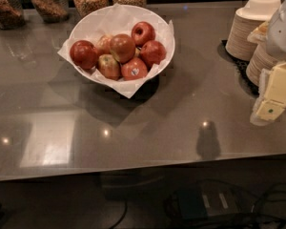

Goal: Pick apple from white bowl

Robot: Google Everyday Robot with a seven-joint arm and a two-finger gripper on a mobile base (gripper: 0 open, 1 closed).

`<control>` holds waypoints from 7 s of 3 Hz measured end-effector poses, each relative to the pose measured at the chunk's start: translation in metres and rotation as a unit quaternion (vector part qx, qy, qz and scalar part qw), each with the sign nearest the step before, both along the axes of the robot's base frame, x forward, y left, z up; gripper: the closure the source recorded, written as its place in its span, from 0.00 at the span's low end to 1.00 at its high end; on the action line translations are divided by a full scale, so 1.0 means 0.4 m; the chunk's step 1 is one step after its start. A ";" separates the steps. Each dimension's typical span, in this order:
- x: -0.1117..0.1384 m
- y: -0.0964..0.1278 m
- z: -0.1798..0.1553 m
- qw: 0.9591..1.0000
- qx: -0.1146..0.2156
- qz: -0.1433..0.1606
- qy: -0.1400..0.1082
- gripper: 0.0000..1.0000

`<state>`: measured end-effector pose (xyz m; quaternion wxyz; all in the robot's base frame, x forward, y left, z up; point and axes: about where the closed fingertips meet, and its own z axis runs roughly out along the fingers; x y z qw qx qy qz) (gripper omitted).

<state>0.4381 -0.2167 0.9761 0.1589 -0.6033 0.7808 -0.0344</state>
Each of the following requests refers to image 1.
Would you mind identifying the black mat under bowls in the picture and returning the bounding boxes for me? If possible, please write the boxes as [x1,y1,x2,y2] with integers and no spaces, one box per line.
[225,51,259,97]

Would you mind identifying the black cables on floor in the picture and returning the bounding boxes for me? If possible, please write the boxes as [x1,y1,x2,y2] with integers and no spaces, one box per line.
[108,178,286,229]

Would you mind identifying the glass jar dark granola left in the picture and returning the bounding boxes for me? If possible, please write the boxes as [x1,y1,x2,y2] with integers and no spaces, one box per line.
[0,0,25,30]

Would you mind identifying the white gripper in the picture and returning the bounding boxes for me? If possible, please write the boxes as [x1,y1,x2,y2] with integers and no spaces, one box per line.
[250,62,286,126]

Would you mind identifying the pale apple back left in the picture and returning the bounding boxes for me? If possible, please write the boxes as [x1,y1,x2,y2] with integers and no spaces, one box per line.
[95,34,112,55]

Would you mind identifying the tall stack paper bowls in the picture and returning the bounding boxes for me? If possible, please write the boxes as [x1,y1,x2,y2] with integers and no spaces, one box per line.
[225,0,281,61]

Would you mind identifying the red apple with sticker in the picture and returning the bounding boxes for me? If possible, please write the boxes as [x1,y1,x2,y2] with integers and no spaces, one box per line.
[121,57,148,81]

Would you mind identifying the black device under table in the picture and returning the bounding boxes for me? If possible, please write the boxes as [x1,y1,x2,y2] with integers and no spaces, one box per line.
[163,184,244,224]

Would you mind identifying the white paper liner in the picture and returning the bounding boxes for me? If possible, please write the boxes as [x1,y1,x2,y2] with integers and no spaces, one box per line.
[57,3,175,99]

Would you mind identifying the yellow-red apple front left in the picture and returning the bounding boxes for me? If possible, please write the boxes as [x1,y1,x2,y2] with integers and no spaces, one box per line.
[97,54,121,80]

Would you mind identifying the white bowl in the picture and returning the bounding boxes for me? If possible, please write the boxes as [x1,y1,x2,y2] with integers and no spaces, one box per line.
[66,4,176,85]

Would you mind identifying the glass jar with label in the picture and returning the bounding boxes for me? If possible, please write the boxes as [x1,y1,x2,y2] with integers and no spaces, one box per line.
[31,0,69,23]

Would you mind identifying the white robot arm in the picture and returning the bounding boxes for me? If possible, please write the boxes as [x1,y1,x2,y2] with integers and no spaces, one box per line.
[250,0,286,126]

